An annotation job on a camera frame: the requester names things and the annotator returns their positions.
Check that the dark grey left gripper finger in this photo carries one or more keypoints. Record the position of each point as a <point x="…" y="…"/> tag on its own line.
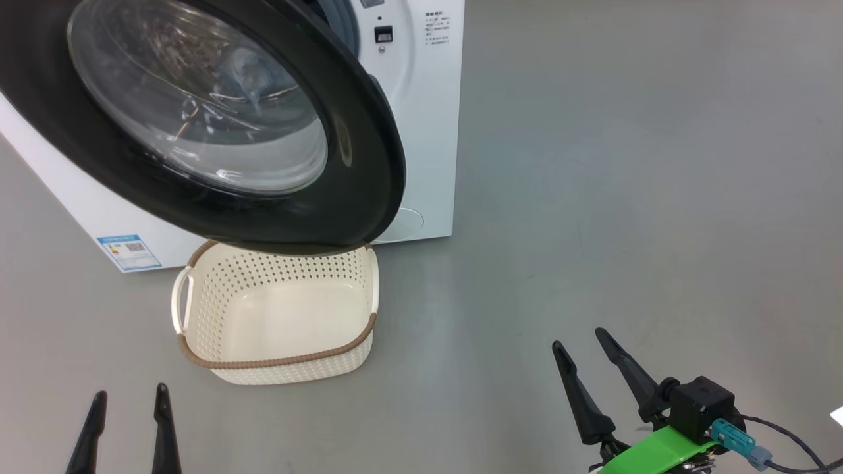
<point x="89" y="441"/>
<point x="164" y="441"/>

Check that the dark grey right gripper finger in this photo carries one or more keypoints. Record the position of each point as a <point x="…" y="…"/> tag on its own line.
<point x="586" y="411"/>
<point x="635" y="382"/>

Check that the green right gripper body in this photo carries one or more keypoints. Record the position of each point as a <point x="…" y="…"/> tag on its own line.
<point x="658" y="454"/>

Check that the black glass washing machine door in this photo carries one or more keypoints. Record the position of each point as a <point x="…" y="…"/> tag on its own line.
<point x="355" y="164"/>

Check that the cream perforated laundry basket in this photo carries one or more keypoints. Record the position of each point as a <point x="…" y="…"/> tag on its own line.
<point x="290" y="316"/>

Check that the white front-load washing machine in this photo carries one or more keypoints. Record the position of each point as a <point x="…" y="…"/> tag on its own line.
<point x="428" y="131"/>

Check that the black door latch socket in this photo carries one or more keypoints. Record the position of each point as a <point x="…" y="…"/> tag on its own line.
<point x="383" y="34"/>

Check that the grey rubber door gasket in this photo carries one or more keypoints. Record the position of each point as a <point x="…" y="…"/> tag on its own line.
<point x="342" y="23"/>

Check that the blue energy label sticker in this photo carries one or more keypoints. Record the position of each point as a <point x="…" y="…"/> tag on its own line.
<point x="130" y="253"/>

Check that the round white filter cover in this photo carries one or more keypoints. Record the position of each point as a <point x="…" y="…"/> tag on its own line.
<point x="409" y="224"/>

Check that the grey warning sticker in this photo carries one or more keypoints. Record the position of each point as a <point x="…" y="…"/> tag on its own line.
<point x="372" y="3"/>

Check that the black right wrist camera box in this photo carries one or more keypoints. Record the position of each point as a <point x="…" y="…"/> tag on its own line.
<point x="701" y="405"/>

